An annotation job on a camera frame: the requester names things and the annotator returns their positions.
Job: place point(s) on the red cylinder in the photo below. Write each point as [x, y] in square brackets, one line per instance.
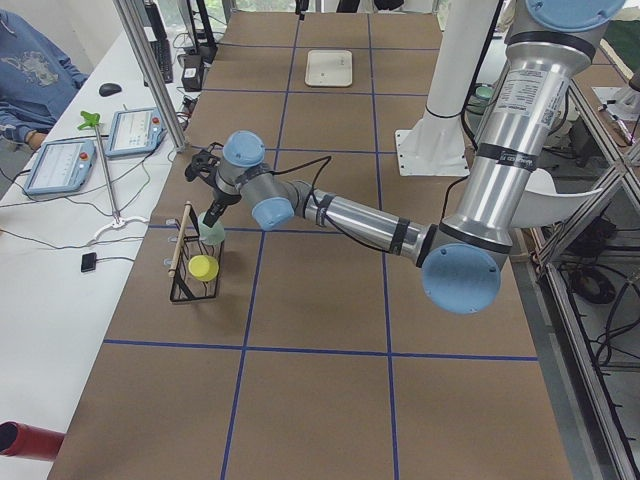
[29, 442]

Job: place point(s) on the wooden rack handle rod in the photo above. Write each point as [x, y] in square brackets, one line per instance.
[180, 239]

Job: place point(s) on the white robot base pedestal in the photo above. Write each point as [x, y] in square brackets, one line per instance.
[435, 146]

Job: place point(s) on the light green cup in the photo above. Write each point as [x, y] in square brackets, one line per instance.
[210, 235]

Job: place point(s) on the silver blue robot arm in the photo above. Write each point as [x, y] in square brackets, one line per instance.
[461, 257]

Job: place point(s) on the black computer mouse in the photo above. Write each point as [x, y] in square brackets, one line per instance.
[109, 89]

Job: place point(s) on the black power adapter box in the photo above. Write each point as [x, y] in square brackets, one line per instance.
[192, 73]

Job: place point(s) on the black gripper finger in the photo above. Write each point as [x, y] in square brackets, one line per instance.
[214, 212]

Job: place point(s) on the yellow cup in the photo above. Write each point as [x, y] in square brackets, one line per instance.
[203, 267]

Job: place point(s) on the blue teach pendant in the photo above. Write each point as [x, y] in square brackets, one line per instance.
[60, 167]
[135, 132]

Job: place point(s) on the black wire cup rack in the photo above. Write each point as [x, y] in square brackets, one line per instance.
[184, 287]

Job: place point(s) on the left blue teach pendant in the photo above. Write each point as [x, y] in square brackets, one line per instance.
[60, 167]

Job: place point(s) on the white plastic chair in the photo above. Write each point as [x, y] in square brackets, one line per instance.
[542, 205]

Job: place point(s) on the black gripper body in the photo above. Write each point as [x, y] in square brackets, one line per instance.
[223, 198]

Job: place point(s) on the cream rabbit tray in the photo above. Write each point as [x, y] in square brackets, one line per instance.
[329, 68]

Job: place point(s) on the metal stand with green clip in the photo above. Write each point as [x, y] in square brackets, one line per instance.
[92, 121]

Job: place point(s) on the aluminium frame post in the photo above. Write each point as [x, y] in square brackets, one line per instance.
[138, 40]

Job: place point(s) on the right blue teach pendant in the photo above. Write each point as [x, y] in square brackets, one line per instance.
[135, 132]

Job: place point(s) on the person in blue hoodie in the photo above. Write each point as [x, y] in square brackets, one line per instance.
[38, 82]

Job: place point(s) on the black keyboard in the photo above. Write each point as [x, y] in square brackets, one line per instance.
[161, 51]

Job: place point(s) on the small black puck sensor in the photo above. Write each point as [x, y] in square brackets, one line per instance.
[88, 262]

